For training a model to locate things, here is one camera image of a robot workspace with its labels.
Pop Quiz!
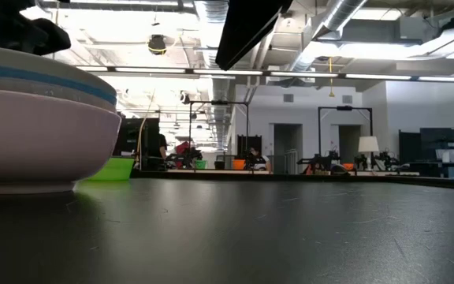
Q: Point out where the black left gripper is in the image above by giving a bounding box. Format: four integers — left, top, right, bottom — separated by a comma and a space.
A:
0, 0, 73, 57

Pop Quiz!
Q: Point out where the beige bowl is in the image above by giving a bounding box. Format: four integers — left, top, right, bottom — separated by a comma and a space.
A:
0, 44, 112, 95

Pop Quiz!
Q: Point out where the light blue bowl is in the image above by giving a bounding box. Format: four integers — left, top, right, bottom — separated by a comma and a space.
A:
0, 63, 117, 107

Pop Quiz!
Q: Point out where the grey bowl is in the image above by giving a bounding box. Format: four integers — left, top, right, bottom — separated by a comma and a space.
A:
0, 76, 118, 114

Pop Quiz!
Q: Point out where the black round ceiling reel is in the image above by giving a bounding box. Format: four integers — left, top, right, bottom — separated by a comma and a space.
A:
147, 34, 168, 56

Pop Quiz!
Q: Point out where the pink bowl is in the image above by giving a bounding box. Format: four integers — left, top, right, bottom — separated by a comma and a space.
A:
0, 87, 122, 196

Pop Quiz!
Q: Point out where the black cabinet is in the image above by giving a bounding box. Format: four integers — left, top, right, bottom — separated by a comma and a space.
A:
112, 117, 161, 171

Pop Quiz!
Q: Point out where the green bowl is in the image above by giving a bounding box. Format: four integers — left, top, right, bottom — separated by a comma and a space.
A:
87, 156, 136, 182

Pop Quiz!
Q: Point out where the person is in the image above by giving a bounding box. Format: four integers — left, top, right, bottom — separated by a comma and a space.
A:
249, 147, 273, 173
158, 133, 169, 161

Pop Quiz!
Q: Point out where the long overhead light bar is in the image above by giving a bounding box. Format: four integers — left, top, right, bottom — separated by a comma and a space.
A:
75, 65, 454, 84

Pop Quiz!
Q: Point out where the white shade table lamp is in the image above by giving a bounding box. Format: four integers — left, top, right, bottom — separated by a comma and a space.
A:
358, 136, 381, 171

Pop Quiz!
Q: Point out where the small black background robot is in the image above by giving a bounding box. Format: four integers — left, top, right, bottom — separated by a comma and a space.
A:
352, 148, 401, 171

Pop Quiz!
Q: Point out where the black upright panel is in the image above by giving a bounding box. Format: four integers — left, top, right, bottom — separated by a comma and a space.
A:
398, 129, 422, 166

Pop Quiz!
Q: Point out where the black monitor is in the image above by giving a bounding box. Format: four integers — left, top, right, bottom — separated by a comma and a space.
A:
419, 126, 454, 151

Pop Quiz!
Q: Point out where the black metal frame stand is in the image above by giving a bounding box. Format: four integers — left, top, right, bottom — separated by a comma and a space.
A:
317, 105, 374, 159
188, 99, 251, 170

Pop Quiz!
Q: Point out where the silver ceiling air duct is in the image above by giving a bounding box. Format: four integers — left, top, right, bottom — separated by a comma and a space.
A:
288, 0, 370, 73

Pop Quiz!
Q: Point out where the yellow hanging cord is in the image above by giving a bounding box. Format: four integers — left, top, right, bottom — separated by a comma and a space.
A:
327, 57, 336, 98

